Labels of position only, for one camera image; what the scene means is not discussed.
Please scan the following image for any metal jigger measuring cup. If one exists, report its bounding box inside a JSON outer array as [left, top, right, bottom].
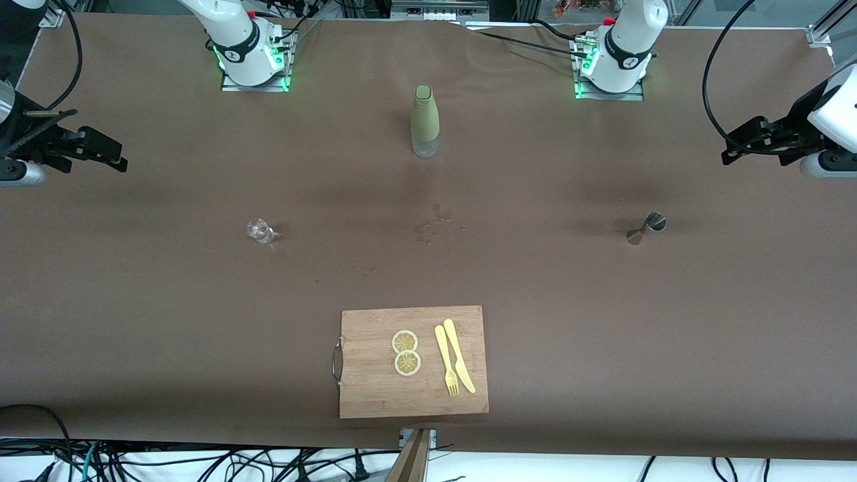
[[625, 212, 668, 246]]

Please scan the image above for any brown table cover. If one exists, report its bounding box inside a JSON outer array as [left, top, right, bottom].
[[0, 13, 857, 463]]

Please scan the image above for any green sleeved glass bottle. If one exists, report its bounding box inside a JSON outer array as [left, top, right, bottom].
[[410, 84, 441, 159]]

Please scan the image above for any grey power strip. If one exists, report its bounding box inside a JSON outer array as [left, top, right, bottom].
[[392, 0, 489, 21]]

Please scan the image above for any yellow plastic knife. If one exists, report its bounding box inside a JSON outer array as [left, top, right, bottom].
[[443, 319, 477, 394]]

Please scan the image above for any yellow plastic fork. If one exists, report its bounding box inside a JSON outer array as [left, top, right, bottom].
[[434, 325, 461, 398]]

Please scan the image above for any wooden cutting board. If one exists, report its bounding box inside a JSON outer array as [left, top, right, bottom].
[[333, 305, 489, 420]]

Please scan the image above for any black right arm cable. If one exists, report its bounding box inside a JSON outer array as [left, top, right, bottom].
[[40, 0, 83, 113]]

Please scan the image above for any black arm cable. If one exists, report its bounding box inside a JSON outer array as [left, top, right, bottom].
[[702, 0, 814, 156], [40, 0, 83, 113]]

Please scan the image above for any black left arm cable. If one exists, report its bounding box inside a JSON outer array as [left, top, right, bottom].
[[702, 0, 814, 156]]

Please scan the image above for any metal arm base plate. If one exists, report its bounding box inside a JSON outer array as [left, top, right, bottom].
[[574, 37, 645, 101], [221, 30, 295, 92]]

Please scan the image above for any thick black cable loop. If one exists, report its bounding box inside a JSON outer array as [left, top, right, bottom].
[[0, 404, 74, 482]]

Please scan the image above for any small metal bracket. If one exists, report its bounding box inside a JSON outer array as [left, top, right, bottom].
[[400, 428, 438, 451]]

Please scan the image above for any wooden post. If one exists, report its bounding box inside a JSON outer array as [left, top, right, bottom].
[[387, 428, 433, 482]]

